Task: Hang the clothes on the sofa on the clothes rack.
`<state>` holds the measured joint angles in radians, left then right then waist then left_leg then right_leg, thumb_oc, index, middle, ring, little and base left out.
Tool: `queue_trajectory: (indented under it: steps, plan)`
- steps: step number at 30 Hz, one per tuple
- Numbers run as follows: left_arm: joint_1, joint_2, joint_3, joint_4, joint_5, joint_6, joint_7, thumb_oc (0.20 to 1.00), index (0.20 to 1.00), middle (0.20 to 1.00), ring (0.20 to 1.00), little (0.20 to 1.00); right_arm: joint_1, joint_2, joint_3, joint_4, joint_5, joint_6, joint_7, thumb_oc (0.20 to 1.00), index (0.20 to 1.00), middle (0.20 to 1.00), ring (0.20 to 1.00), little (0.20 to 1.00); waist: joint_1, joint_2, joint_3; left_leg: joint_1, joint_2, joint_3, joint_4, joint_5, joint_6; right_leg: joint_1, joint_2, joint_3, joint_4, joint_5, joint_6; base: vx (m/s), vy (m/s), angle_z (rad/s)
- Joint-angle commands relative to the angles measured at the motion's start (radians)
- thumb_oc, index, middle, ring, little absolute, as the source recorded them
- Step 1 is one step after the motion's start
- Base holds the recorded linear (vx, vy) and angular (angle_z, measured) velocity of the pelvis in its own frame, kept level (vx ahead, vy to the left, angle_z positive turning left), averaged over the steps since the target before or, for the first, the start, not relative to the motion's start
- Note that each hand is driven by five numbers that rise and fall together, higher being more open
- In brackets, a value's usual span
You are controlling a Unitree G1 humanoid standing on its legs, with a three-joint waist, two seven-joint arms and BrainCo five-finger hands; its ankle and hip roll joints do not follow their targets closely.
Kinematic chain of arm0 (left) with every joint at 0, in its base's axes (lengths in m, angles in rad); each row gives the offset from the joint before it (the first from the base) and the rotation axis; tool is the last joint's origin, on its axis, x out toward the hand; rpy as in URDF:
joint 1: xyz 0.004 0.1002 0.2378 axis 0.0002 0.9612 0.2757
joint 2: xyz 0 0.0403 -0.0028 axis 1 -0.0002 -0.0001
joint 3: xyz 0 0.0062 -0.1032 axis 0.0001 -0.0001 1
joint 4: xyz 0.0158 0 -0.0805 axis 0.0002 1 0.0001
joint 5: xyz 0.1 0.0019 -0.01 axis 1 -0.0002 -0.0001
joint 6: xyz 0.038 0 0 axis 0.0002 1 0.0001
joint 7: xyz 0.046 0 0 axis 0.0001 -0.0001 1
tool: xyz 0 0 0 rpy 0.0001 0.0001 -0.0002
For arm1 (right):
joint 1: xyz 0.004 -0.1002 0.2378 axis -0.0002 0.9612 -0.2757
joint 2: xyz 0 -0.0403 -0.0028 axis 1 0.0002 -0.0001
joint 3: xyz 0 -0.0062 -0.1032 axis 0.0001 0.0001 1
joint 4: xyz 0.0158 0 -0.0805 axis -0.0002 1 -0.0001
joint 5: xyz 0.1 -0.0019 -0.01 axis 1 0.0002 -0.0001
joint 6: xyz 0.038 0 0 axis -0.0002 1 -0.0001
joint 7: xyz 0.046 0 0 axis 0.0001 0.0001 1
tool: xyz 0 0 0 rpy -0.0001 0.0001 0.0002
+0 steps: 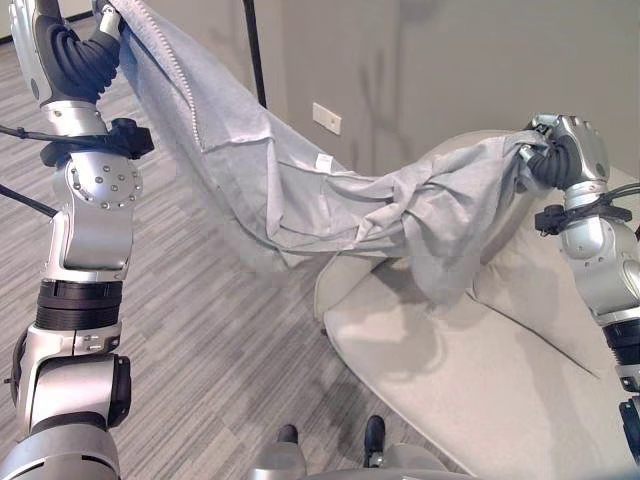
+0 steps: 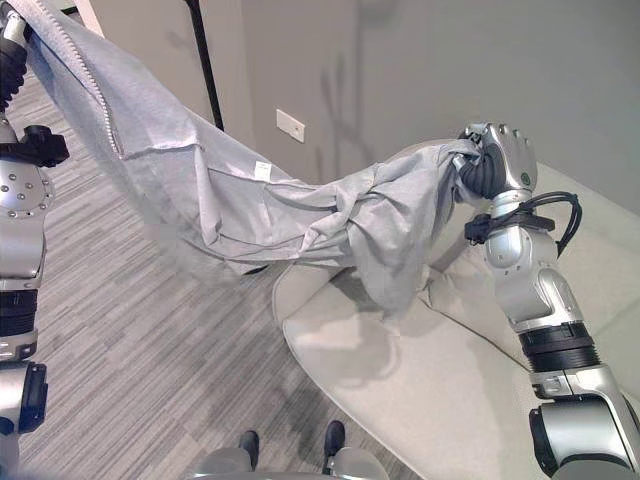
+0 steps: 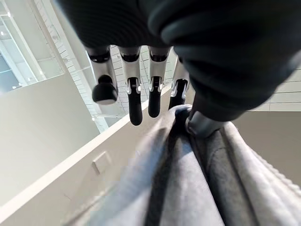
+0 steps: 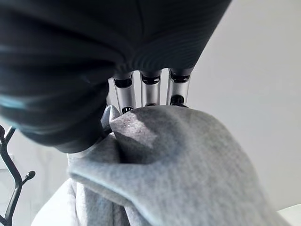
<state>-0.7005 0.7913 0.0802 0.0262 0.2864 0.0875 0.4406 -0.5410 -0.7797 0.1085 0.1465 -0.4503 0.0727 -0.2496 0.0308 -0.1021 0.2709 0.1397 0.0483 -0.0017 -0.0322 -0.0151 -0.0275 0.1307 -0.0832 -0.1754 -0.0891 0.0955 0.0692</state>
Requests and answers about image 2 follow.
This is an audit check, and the grey zip jacket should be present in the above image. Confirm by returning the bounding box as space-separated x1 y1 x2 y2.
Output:
19 0 482 324

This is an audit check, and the robot leg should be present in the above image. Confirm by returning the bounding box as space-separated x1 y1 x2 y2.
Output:
322 419 382 480
191 430 261 480

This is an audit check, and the white door frame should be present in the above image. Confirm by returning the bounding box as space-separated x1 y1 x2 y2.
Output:
74 0 107 39

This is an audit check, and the light beige sofa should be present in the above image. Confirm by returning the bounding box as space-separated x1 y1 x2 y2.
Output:
272 144 640 480

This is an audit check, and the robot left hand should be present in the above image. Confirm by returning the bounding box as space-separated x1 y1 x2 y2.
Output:
0 9 32 115

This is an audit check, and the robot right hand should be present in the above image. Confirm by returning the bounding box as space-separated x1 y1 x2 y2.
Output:
452 119 539 200

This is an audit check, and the robot right leg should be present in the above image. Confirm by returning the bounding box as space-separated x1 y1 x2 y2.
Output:
322 419 382 480

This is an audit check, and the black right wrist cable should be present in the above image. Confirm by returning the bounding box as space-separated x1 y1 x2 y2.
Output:
519 192 584 257

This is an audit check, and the white wall outlet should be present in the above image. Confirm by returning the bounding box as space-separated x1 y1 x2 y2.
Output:
276 108 307 145

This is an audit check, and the robot left leg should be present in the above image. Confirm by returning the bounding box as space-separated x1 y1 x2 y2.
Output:
191 430 261 480

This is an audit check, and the black clothes rack pole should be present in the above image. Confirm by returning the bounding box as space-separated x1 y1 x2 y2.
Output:
186 0 224 129

